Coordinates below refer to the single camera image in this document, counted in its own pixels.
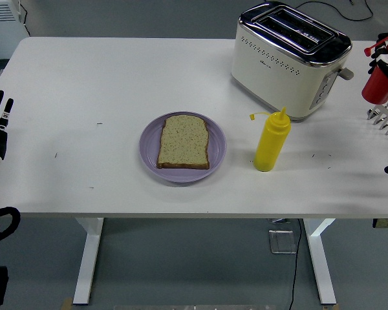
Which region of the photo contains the slice of bread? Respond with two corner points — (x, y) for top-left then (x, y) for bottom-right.
(156, 114), (211, 170)

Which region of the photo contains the black cable on floor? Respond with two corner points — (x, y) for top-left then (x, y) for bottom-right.
(294, 0), (374, 23)

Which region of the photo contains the white heater unit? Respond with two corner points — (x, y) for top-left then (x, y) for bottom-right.
(0, 0), (30, 61)

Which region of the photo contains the black heater cable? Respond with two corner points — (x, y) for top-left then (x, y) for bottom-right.
(18, 1), (32, 37)

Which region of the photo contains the black cable under table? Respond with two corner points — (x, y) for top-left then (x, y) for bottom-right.
(287, 218), (303, 310)

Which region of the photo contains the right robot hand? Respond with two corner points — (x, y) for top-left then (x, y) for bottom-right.
(368, 31), (388, 110)

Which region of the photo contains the cream and chrome toaster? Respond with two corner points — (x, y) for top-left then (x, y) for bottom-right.
(231, 1), (355, 122)

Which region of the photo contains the white table leg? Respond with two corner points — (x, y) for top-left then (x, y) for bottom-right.
(72, 218), (104, 305)
(303, 218), (337, 305)

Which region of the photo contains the red squeeze bottle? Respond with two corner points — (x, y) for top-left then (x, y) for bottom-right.
(361, 25), (388, 105)

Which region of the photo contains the clear floor plate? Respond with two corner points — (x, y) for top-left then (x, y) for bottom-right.
(268, 229), (298, 255)

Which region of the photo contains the purple plate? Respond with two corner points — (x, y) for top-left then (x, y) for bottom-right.
(139, 111), (228, 184)

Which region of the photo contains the yellow squeeze bottle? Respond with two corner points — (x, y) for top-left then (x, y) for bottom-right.
(249, 107), (292, 172)

